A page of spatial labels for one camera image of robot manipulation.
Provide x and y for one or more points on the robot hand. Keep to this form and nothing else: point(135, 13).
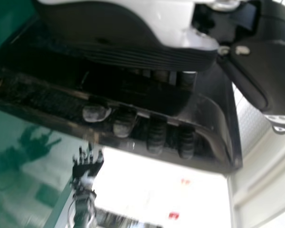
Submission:
point(171, 26)
point(86, 167)

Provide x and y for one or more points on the black oven with glass door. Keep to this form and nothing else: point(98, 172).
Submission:
point(222, 140)

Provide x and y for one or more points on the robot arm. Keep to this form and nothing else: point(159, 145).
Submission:
point(82, 206)

